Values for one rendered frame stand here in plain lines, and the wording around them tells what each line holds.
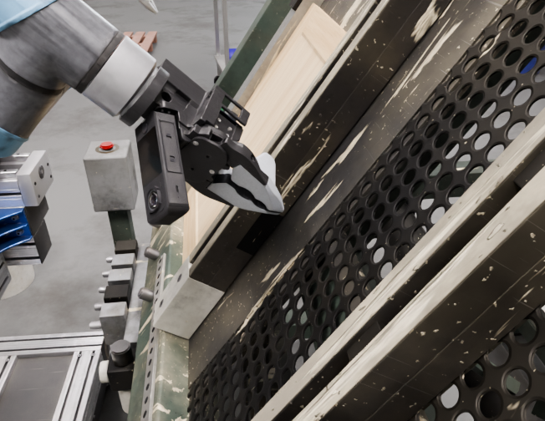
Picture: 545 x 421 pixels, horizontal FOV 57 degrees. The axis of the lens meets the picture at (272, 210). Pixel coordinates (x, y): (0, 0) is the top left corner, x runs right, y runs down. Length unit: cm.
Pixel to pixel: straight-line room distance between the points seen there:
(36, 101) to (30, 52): 5
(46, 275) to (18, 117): 214
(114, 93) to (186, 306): 46
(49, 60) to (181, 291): 46
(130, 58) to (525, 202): 37
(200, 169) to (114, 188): 99
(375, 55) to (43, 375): 154
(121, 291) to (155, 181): 75
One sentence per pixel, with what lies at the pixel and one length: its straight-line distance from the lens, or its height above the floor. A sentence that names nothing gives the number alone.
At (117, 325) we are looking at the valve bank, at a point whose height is 74.
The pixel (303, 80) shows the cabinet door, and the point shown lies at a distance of 97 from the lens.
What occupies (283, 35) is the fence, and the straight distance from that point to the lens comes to 119.
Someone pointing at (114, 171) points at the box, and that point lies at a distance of 152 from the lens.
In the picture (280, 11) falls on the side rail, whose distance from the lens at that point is 143.
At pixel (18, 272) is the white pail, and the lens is 257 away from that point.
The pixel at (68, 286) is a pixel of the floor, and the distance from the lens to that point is 257.
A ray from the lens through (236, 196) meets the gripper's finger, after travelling 59.
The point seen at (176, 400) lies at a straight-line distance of 85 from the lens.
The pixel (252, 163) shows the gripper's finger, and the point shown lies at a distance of 55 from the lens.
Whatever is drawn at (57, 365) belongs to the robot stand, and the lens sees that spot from 192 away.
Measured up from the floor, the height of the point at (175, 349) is 89.
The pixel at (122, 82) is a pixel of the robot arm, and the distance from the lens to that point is 53.
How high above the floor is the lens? 156
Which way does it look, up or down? 32 degrees down
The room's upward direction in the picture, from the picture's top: straight up
